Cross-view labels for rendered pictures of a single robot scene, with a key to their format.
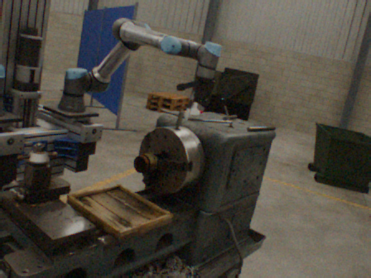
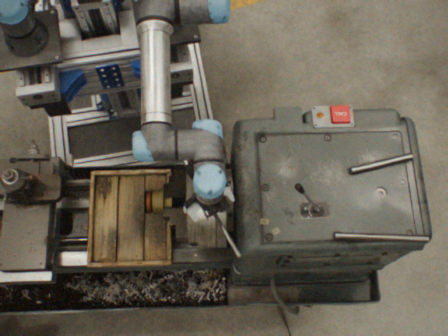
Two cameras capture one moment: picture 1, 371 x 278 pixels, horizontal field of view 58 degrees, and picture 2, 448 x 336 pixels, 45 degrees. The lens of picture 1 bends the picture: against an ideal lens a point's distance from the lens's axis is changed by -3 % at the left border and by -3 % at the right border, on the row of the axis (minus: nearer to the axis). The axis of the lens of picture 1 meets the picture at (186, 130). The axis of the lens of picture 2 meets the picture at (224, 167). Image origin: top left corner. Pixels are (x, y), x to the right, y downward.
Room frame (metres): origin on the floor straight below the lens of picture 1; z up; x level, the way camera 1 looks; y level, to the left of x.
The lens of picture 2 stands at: (1.30, -0.36, 2.86)
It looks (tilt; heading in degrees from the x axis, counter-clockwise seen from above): 71 degrees down; 47
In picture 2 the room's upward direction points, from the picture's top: 4 degrees clockwise
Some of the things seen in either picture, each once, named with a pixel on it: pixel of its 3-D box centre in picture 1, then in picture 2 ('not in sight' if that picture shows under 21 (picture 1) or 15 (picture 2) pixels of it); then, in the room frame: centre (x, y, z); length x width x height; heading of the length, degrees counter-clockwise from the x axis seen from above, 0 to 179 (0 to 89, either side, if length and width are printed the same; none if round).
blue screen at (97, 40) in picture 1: (98, 57); not in sight; (8.08, 2.35, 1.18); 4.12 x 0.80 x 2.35; 31
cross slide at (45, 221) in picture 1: (41, 211); (27, 211); (1.10, 0.45, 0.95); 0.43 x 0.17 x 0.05; 53
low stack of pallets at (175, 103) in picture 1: (168, 103); not in sight; (9.79, 0.64, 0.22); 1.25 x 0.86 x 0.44; 162
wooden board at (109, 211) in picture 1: (119, 208); (130, 217); (1.38, 0.22, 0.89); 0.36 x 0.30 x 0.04; 53
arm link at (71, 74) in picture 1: (76, 80); not in sight; (1.91, 0.66, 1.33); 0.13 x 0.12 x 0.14; 143
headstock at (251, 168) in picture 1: (213, 154); (320, 194); (1.92, -0.17, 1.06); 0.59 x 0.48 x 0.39; 143
